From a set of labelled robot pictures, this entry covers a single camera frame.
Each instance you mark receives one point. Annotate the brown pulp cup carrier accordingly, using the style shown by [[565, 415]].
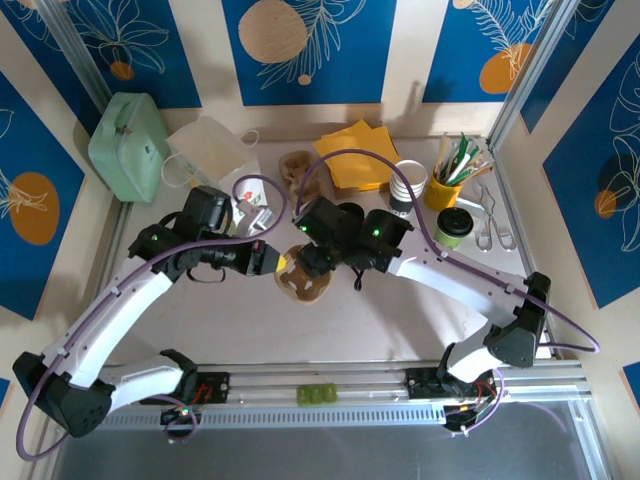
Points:
[[305, 290]]

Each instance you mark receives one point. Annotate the stack of paper cups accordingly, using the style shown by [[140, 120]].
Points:
[[400, 200]]

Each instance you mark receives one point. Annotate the white printed paper bag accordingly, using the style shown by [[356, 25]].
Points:
[[210, 145]]

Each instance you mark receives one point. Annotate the green coffee cup black lid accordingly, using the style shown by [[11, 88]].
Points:
[[454, 225]]

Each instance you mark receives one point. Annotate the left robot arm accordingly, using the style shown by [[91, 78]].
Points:
[[100, 320]]

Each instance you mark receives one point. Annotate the stack of black lids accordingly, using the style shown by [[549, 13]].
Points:
[[356, 210]]

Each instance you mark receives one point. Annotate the yellow utensil holder cup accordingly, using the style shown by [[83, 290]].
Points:
[[440, 197]]

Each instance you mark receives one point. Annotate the stack of pulp cup carriers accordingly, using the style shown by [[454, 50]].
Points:
[[295, 167]]

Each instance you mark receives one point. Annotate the stack of yellow napkins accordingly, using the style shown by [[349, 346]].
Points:
[[360, 147]]

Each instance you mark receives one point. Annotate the mint green carry case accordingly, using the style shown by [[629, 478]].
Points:
[[127, 145]]

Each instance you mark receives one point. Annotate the clear plastic packet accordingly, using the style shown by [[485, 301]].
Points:
[[472, 205]]

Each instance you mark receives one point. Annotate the clear plastic tongs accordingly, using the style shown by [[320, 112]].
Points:
[[482, 240]]

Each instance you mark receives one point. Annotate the wooden stir stick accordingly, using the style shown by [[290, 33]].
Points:
[[443, 150], [482, 169]]

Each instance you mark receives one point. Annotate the green block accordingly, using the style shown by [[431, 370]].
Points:
[[303, 394], [329, 393], [316, 393]]

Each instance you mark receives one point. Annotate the black controller board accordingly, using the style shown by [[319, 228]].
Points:
[[180, 420], [462, 417]]

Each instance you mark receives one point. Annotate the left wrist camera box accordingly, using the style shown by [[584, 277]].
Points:
[[252, 217]]

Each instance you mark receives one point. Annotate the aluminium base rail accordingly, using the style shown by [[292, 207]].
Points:
[[360, 380]]

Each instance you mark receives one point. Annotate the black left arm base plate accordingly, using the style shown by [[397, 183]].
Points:
[[220, 387]]

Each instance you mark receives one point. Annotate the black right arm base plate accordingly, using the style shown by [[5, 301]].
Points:
[[420, 385]]

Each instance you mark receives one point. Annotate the aluminium frame post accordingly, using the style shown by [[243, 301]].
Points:
[[530, 65], [75, 50]]

